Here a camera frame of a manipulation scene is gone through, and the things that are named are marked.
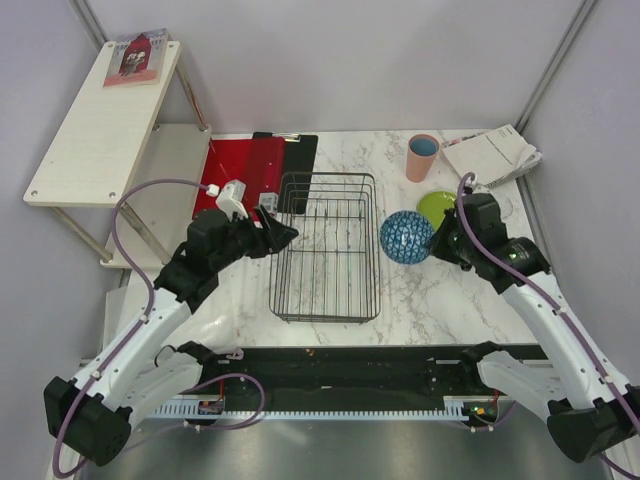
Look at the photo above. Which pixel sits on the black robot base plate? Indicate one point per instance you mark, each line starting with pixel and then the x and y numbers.
pixel 386 376

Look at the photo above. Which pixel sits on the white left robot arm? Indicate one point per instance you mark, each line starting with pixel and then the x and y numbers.
pixel 95 412

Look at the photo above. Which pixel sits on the light blue plastic cup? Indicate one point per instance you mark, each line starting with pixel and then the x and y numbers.
pixel 424 147

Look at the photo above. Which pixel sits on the light blue cable duct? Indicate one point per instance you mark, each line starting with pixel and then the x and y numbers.
pixel 207 409

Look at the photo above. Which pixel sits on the black wire dish rack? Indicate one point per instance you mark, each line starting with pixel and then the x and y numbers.
pixel 330 273

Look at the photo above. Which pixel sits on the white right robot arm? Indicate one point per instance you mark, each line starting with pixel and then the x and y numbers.
pixel 588 405

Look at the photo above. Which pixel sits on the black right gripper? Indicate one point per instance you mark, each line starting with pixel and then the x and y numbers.
pixel 439 248

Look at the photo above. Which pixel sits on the lime green plastic plate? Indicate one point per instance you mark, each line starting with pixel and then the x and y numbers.
pixel 434 204

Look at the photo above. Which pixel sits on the black clipboard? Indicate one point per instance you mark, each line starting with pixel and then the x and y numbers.
pixel 300 155

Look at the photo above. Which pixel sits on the red illustrated book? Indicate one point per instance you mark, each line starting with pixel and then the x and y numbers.
pixel 137 59

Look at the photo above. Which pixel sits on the red transparent plastic folder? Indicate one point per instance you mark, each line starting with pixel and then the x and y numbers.
pixel 255 162

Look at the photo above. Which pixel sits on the blue patterned ceramic bowl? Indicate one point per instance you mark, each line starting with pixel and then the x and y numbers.
pixel 404 237

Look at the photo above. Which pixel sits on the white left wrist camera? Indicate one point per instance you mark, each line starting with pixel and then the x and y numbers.
pixel 229 198

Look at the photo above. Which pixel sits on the pink plastic cup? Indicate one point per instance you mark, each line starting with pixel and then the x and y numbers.
pixel 418 167

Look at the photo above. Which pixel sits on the white two-tier shelf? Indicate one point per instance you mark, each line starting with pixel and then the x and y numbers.
pixel 111 141

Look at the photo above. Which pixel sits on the white spiral notebook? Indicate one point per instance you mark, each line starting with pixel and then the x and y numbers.
pixel 495 157

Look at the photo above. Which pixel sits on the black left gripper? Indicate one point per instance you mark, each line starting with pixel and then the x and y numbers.
pixel 281 234

